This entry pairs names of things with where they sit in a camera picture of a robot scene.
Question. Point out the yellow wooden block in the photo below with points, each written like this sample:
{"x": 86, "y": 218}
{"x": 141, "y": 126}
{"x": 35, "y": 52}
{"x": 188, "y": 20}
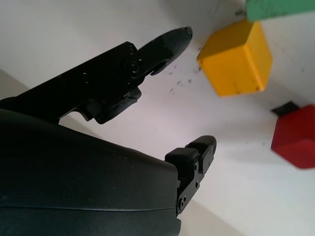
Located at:
{"x": 233, "y": 64}

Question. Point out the black tape strip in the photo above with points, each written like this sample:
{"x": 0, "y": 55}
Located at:
{"x": 285, "y": 109}

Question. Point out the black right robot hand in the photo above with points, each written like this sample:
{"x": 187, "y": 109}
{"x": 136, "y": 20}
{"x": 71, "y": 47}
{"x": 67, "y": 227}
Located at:
{"x": 73, "y": 172}

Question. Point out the red wooden block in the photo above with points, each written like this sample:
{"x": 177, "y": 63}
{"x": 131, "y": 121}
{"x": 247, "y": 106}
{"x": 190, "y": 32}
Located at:
{"x": 297, "y": 140}

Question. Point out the green wooden block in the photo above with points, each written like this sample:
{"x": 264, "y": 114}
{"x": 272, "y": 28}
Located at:
{"x": 278, "y": 8}

